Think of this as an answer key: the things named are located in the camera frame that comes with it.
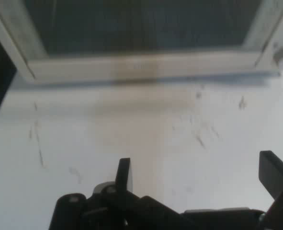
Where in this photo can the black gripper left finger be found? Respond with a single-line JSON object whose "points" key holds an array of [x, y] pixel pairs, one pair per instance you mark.
{"points": [[122, 210]]}

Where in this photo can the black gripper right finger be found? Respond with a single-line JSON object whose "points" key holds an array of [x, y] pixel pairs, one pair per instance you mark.
{"points": [[277, 182]]}

